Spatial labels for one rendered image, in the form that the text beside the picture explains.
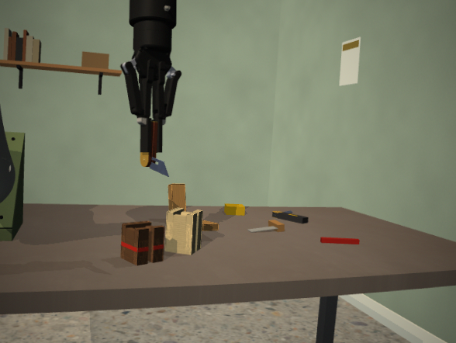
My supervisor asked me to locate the red flat bar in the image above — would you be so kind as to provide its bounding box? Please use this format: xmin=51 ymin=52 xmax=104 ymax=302
xmin=320 ymin=237 xmax=360 ymax=244

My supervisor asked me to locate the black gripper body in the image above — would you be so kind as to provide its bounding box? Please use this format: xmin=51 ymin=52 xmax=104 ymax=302
xmin=132 ymin=21 xmax=172 ymax=81

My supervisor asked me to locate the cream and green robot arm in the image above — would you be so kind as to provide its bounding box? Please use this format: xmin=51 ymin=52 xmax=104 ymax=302
xmin=0 ymin=0 xmax=177 ymax=203

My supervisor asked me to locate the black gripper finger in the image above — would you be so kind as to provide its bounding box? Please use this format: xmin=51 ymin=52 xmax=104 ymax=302
xmin=151 ymin=61 xmax=181 ymax=153
xmin=120 ymin=58 xmax=155 ymax=152

